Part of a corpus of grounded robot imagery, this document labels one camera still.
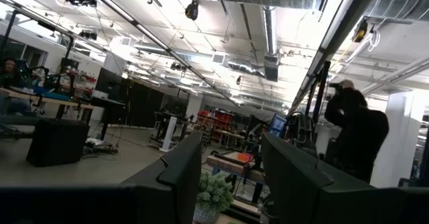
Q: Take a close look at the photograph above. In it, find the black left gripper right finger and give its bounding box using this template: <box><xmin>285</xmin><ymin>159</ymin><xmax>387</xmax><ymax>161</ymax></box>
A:
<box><xmin>261</xmin><ymin>132</ymin><xmax>378</xmax><ymax>224</ymax></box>

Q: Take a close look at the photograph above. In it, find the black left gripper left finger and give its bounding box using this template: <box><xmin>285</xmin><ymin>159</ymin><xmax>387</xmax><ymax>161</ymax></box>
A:
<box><xmin>120</xmin><ymin>131</ymin><xmax>203</xmax><ymax>224</ymax></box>

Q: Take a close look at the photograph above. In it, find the artificial green potted plant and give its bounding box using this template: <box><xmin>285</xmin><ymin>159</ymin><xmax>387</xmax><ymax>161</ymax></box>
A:
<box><xmin>193</xmin><ymin>172</ymin><xmax>235</xmax><ymax>224</ymax></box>

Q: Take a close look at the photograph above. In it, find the white floor stand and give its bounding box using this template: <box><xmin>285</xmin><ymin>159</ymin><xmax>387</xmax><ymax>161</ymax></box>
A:
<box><xmin>159</xmin><ymin>116</ymin><xmax>178</xmax><ymax>153</ymax></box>

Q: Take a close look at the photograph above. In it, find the wooden workbench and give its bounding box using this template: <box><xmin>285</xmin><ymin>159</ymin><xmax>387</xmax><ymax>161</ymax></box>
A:
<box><xmin>206</xmin><ymin>150</ymin><xmax>267</xmax><ymax>205</ymax></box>

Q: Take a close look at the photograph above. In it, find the monitor with blue screen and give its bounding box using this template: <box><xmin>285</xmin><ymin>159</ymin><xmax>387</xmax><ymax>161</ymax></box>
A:
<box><xmin>267</xmin><ymin>113</ymin><xmax>288</xmax><ymax>138</ymax></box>

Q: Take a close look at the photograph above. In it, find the red parts bin shelf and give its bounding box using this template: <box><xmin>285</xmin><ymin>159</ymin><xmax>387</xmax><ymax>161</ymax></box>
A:
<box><xmin>196</xmin><ymin>109</ymin><xmax>233</xmax><ymax>141</ymax></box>

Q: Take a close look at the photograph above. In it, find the standing person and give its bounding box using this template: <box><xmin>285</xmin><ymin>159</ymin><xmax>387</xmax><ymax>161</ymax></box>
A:
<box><xmin>324</xmin><ymin>79</ymin><xmax>390</xmax><ymax>184</ymax></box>

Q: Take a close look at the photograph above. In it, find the black computer monitor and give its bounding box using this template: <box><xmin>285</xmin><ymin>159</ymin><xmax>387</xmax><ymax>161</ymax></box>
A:
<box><xmin>95</xmin><ymin>67</ymin><xmax>123</xmax><ymax>101</ymax></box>

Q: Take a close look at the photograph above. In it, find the black storage box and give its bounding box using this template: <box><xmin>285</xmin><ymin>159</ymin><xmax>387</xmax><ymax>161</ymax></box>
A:
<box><xmin>25</xmin><ymin>118</ymin><xmax>90</xmax><ymax>168</ymax></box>

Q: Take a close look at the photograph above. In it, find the long wooden desk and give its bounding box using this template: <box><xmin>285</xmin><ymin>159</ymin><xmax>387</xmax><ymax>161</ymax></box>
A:
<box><xmin>0</xmin><ymin>87</ymin><xmax>98</xmax><ymax>124</ymax></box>

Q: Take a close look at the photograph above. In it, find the seated person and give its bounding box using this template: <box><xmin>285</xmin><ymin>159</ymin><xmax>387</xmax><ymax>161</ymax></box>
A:
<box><xmin>0</xmin><ymin>58</ymin><xmax>34</xmax><ymax>116</ymax></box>

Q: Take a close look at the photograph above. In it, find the black partition wall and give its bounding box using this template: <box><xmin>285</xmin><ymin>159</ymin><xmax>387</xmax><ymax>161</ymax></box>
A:
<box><xmin>122</xmin><ymin>79</ymin><xmax>165</xmax><ymax>128</ymax></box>

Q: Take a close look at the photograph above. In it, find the black overhead light rail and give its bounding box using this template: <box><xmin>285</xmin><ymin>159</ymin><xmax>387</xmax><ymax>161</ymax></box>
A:
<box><xmin>0</xmin><ymin>0</ymin><xmax>241</xmax><ymax>108</ymax></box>
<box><xmin>288</xmin><ymin>0</ymin><xmax>385</xmax><ymax>114</ymax></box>

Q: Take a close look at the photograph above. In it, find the yellow ceiling cable reel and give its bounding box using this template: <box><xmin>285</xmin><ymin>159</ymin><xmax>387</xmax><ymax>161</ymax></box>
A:
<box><xmin>351</xmin><ymin>17</ymin><xmax>369</xmax><ymax>43</ymax></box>

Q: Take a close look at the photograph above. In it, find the black ceiling cable reel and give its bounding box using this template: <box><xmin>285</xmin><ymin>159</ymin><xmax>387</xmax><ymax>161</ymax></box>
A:
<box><xmin>184</xmin><ymin>0</ymin><xmax>200</xmax><ymax>21</ymax></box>

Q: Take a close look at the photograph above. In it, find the black station gantry frame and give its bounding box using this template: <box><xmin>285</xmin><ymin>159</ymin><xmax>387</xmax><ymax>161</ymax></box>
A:
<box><xmin>0</xmin><ymin>9</ymin><xmax>75</xmax><ymax>62</ymax></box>

